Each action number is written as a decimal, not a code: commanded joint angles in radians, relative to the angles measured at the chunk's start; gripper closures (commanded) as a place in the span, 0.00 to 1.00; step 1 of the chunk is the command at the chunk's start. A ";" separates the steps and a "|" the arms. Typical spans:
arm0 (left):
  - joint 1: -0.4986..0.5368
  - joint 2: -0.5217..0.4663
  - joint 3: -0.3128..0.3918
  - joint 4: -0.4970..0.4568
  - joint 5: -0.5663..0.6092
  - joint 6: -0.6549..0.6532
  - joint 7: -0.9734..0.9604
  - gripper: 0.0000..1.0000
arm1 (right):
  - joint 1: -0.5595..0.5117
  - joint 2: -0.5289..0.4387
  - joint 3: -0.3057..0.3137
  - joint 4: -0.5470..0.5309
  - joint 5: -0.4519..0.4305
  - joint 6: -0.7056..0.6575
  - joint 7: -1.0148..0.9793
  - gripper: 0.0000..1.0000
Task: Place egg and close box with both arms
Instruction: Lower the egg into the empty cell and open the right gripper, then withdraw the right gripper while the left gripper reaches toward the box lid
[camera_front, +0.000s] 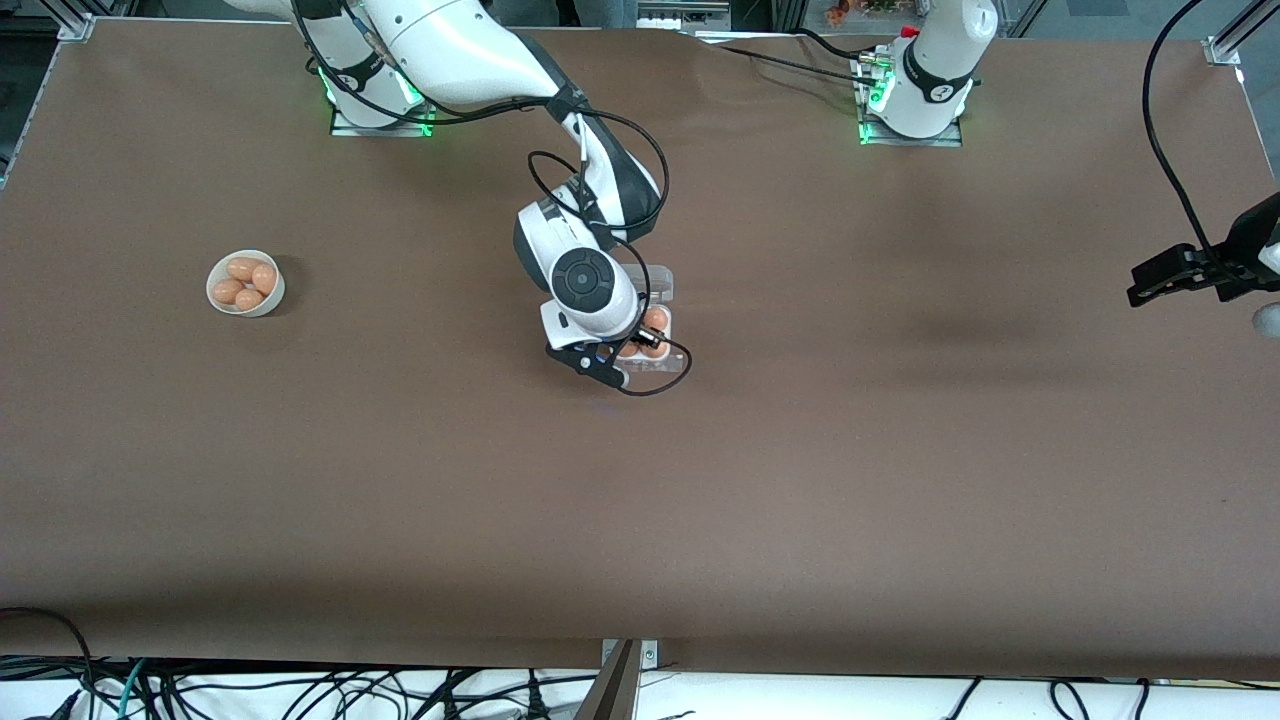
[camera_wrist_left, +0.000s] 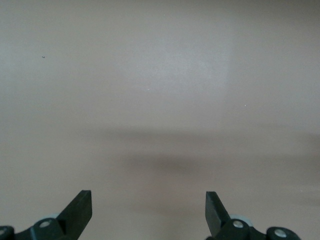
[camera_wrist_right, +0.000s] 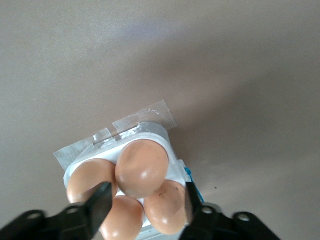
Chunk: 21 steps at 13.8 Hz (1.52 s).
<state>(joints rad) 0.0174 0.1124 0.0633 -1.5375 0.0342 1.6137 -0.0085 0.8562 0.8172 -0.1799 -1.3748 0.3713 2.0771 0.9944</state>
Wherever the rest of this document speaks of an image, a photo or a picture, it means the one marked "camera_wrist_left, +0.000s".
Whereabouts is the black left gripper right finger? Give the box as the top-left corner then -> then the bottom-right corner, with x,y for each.
205,191 -> 301,240

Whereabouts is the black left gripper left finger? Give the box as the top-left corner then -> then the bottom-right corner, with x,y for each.
0,189 -> 93,240

